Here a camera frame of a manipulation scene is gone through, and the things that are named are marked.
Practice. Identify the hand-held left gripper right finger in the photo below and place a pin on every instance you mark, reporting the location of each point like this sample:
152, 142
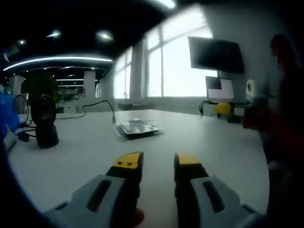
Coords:
231, 204

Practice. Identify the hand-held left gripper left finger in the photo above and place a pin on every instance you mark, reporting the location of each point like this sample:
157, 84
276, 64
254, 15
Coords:
83, 197

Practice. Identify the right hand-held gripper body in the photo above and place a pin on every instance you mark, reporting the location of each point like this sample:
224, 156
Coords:
251, 88

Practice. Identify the green black sheet goods packet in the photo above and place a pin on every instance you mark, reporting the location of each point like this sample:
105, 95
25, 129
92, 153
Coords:
137, 127

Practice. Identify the person's right hand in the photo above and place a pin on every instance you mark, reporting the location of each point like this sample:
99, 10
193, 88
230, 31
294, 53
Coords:
255, 118

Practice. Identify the person's left hand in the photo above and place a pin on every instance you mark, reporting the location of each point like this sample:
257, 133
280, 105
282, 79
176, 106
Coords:
138, 217

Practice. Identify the black monitor stand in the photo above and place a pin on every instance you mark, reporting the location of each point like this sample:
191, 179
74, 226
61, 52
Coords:
237, 103

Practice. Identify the small computer screen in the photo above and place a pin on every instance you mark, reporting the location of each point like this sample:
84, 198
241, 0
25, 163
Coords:
224, 90

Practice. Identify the white table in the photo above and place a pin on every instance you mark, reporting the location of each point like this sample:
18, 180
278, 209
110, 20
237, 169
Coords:
95, 152

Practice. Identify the black barcode scanner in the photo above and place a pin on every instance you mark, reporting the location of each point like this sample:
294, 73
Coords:
45, 128

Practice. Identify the steel sink with faucet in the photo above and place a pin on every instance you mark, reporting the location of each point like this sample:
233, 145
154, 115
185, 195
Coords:
137, 105

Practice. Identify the white power strip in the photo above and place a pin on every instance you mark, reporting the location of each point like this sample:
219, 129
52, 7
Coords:
10, 140

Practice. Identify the blue cardboard box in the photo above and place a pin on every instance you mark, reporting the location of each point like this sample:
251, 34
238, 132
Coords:
8, 111

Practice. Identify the green potted plant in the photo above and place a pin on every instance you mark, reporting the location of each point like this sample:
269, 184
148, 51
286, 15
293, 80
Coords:
41, 83

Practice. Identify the long ceiling light strip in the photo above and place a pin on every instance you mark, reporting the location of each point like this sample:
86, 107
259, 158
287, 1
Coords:
59, 57

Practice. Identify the black wall monitor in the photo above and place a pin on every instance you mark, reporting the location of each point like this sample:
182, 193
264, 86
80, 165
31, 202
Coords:
215, 54

